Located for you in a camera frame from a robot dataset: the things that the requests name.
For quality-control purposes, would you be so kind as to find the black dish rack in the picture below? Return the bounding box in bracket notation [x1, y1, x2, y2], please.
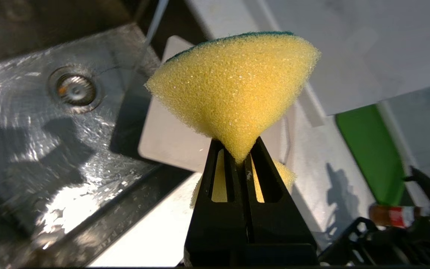
[318, 166, 430, 267]

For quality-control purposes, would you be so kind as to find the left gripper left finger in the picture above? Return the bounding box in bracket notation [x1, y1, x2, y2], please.
[184, 139, 246, 267]

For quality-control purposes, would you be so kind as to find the red and white bottle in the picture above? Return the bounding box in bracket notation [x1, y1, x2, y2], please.
[369, 204, 430, 228]

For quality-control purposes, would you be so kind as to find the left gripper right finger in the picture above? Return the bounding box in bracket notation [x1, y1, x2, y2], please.
[243, 136, 318, 266]

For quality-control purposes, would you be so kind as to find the stainless steel sink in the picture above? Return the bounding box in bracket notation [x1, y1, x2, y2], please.
[0, 0, 208, 269]

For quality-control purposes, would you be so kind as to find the green cutting board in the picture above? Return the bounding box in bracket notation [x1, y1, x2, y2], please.
[335, 104, 406, 206]

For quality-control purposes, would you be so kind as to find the sink drain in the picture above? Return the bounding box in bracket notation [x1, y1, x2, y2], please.
[48, 66, 104, 114]

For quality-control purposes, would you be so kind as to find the yellow and green sponge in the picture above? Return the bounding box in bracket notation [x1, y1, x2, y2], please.
[144, 31, 322, 209]

